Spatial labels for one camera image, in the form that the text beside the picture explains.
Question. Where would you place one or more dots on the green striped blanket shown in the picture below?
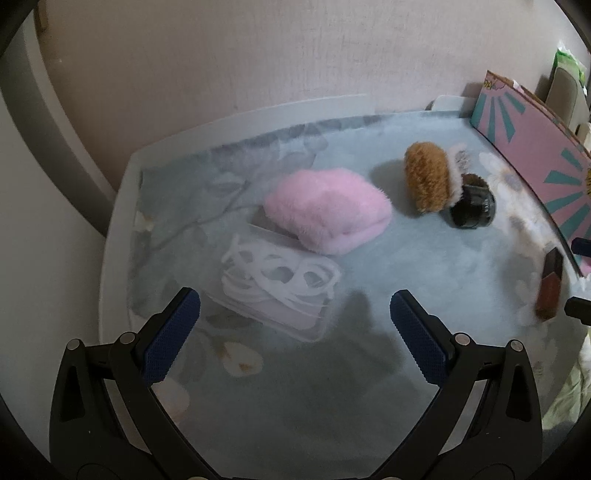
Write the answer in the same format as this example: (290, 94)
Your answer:
(561, 401)

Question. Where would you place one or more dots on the plain pink fluffy sock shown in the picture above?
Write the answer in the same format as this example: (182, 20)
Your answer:
(328, 207)

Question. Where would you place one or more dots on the dark red lipstick black cap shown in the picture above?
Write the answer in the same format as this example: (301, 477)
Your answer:
(549, 290)

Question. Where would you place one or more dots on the green tissue packet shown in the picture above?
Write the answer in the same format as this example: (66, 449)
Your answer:
(565, 60)

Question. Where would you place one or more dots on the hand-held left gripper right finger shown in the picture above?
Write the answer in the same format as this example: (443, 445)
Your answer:
(418, 341)

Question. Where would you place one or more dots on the blue floral cloth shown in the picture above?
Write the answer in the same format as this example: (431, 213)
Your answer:
(369, 258)

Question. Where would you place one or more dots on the grey cushion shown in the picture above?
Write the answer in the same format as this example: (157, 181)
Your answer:
(563, 87)

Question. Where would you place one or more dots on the pink printed cardboard box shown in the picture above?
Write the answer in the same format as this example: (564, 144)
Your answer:
(531, 152)

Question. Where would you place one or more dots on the brown plush toy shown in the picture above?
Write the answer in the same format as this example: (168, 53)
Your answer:
(425, 175)

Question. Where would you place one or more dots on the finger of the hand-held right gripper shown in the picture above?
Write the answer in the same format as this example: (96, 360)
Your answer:
(582, 246)
(579, 308)

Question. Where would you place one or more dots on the grey curved door frame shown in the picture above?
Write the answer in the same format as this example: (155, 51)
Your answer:
(55, 138)

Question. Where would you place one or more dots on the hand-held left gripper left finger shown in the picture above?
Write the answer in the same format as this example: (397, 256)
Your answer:
(173, 337)

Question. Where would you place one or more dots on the clear plastic box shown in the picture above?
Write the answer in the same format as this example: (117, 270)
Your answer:
(300, 323)

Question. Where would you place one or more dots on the black cosmetic jar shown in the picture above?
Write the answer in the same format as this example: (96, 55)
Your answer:
(471, 207)

